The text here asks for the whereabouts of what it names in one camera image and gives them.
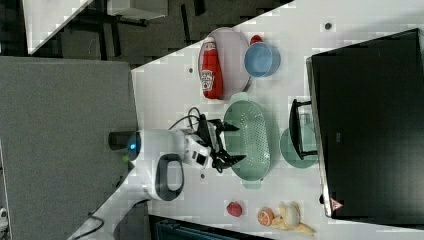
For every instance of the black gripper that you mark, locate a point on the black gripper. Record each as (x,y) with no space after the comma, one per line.
(209,131)

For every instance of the green oval strainer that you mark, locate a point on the green oval strainer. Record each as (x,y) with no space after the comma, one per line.
(250,139)

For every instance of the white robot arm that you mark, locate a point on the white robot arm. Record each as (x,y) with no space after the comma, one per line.
(157,171)

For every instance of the toy strawberry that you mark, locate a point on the toy strawberry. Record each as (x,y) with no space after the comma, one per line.
(234,209)

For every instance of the red ketchup bottle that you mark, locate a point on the red ketchup bottle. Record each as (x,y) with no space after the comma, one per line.
(210,71)

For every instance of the toy orange half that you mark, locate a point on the toy orange half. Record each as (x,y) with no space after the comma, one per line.
(265,216)

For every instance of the green mug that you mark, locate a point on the green mug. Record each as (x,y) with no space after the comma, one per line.
(287,147)

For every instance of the blue cup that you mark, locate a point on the blue cup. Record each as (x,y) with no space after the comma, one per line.
(262,60)

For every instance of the toy peeled banana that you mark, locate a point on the toy peeled banana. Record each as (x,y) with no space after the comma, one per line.
(290,219)

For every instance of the pink round plate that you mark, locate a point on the pink round plate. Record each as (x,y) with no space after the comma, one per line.
(231,47)

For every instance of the small red toy fruit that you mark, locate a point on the small red toy fruit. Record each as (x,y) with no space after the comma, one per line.
(255,39)

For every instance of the black silver toaster oven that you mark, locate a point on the black silver toaster oven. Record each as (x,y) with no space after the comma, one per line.
(368,124)

